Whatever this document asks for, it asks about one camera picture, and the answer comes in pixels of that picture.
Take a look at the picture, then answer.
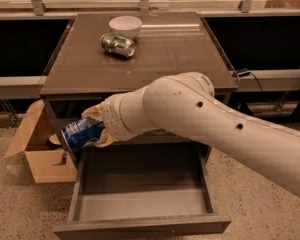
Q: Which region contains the grey drawer cabinet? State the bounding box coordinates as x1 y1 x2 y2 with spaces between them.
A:
39 11 239 162

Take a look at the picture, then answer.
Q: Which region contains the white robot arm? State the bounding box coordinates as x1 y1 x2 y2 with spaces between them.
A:
82 72 300 197

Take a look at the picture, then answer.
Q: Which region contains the green soda can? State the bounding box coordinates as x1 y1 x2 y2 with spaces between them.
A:
100 33 135 58

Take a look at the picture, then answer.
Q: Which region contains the open grey middle drawer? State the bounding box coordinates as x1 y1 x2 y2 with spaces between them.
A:
54 142 231 240

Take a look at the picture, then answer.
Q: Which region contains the black cable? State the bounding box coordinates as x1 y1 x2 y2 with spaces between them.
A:
230 67 265 93

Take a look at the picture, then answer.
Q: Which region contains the blue pepsi can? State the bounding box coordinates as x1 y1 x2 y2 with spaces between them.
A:
61 117 105 149

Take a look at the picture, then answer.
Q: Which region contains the grey metal window rail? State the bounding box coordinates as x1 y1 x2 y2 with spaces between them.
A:
0 69 300 100

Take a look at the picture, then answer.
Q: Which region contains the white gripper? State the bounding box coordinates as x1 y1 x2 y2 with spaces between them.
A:
81 94 135 148

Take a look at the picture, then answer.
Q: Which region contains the white ceramic bowl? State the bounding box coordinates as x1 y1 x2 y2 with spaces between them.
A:
109 16 142 39

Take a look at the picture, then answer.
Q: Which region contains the scratched grey top drawer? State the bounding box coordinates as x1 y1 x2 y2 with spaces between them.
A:
50 117 224 148

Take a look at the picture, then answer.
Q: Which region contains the open cardboard box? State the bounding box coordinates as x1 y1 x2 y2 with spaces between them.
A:
5 100 77 183

